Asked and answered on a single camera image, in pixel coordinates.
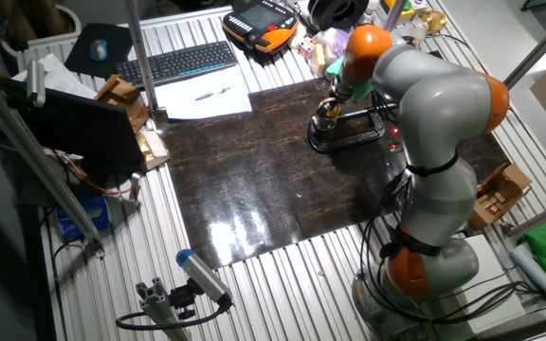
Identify thin aluminium post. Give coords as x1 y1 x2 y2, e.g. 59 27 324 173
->
384 0 410 29

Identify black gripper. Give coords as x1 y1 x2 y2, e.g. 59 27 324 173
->
316 83 355 118

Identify orange black teach pendant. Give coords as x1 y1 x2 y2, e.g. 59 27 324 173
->
221 0 300 53

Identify slim grey camera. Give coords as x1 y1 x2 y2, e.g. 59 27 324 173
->
25 59 46 108

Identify grey blue computer mouse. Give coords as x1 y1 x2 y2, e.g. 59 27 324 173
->
88 38 109 63

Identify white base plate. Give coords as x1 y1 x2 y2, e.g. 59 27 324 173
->
443 234 526 335

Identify black filament spool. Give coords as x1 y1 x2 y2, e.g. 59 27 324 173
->
308 0 371 32

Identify gold jar lid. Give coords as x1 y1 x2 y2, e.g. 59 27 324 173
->
318 99 343 119

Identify brown cardboard box with inserts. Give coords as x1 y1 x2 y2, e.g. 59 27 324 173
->
467 163 534 231

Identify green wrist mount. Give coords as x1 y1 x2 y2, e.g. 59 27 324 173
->
325 56 375 103

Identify pale blue roll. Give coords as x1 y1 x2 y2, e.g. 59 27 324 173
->
509 242 546 308

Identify gold metal ornament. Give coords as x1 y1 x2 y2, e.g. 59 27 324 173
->
414 9 449 35

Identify black keyboard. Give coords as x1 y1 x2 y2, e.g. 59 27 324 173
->
114 40 239 90

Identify gold foil box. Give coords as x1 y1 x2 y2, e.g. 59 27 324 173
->
134 127 172 171

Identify dark marble pattern mat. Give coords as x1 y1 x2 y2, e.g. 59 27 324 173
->
153 78 511 271

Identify long aluminium beam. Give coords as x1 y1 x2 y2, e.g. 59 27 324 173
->
0 65 106 260

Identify tall aluminium post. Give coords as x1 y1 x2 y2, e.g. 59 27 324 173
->
121 0 159 113

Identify black mouse pad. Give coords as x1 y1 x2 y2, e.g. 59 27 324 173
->
64 22 135 80

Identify aluminium frame beam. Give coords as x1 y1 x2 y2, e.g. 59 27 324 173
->
504 193 546 241

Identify orange cable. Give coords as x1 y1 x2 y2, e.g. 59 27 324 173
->
40 146 135 196

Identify black C-clamp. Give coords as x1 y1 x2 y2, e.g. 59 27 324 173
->
307 108 388 153

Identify Rubik's cube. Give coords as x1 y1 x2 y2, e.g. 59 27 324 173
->
297 36 317 61

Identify blue tissue pack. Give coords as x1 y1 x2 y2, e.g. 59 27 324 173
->
55 194 112 241

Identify white paper sheet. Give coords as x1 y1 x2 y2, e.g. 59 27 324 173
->
153 65 254 121

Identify short aluminium profile post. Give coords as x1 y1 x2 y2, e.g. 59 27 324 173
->
135 277 193 341

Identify slanted aluminium post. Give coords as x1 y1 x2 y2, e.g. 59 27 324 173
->
500 4 546 91

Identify yellow green emergency button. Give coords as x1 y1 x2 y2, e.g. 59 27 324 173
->
379 0 416 23

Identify loose white papers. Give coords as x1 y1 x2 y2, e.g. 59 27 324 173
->
10 52 99 100

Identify black laptop screen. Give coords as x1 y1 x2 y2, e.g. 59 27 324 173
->
0 75 146 176

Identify grey camera with blue cap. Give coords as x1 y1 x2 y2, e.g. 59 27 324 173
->
175 248 234 307

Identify black camera cable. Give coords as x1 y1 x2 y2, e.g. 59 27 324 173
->
115 292 234 332

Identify plastic bag of sponges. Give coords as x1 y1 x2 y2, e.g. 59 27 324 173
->
308 27 351 78

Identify black camera ball mount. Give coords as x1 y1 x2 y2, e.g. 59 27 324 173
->
168 278 199 321

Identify open brown cardboard box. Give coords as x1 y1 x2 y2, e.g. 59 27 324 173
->
94 74 150 135

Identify white round bin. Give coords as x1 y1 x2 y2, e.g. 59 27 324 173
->
0 3 82 58

